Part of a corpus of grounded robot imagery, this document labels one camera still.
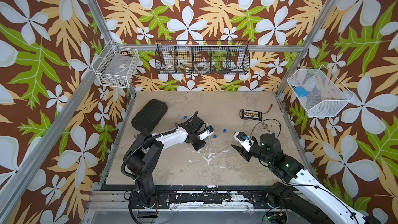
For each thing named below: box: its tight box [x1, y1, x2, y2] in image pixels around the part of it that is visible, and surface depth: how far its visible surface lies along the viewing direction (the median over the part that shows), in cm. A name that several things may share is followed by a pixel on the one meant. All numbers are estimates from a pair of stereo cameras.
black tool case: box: [131, 99, 168, 133], surface depth 102 cm
